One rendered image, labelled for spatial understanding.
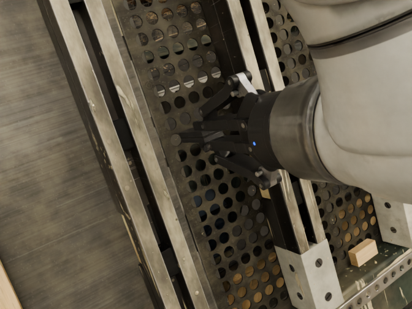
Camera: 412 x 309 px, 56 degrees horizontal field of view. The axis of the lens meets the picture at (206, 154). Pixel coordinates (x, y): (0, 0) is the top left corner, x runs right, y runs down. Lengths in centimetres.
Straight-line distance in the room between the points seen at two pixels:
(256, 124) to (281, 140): 4
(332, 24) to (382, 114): 5
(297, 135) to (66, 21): 31
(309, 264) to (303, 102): 42
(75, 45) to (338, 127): 34
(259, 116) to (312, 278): 40
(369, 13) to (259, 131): 17
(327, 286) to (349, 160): 48
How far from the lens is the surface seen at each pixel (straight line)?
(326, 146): 28
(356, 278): 83
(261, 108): 35
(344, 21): 21
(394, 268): 88
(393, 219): 87
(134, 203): 51
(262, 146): 35
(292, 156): 31
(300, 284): 72
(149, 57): 178
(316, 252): 69
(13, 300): 57
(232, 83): 40
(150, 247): 53
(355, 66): 22
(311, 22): 22
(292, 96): 31
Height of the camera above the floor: 156
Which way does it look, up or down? 40 degrees down
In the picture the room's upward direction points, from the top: straight up
